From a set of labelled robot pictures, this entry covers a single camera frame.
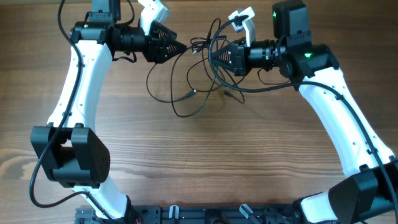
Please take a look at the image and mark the black usb cables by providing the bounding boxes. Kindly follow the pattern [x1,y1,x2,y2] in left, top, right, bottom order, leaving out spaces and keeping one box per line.
[145,17,246,118]

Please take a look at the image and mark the left camera cable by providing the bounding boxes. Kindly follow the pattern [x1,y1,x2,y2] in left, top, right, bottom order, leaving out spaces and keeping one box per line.
[29,0,113,223]

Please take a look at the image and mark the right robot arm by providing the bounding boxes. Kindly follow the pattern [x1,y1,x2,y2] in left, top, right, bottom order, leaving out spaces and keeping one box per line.
[208,1,397,223]

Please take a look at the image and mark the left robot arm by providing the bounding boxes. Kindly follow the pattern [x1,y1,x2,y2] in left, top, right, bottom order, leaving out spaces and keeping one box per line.
[30,0,186,223]

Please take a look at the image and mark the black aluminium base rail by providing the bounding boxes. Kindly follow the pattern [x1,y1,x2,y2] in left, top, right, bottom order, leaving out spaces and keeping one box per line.
[74,203,352,224]

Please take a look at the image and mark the right camera cable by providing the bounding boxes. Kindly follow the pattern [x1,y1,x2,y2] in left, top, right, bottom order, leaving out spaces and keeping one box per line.
[208,14,398,218]

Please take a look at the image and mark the camera cable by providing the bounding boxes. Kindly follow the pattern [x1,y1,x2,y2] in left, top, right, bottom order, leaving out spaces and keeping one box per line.
[29,0,113,223]
[208,14,398,218]

